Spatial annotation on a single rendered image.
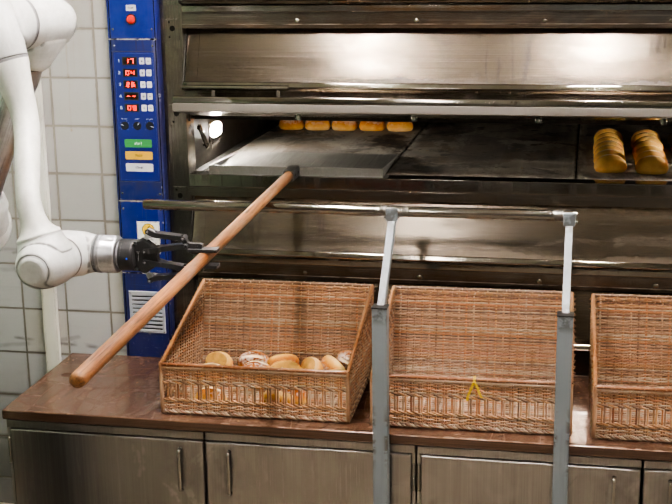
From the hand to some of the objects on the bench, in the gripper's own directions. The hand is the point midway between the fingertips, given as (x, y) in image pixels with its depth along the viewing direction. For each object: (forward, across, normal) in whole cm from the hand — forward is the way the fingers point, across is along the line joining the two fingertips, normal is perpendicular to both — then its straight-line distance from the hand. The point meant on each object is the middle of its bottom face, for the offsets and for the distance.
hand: (204, 257), depth 292 cm
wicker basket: (-3, +60, -73) cm, 94 cm away
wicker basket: (+58, +60, -73) cm, 111 cm away
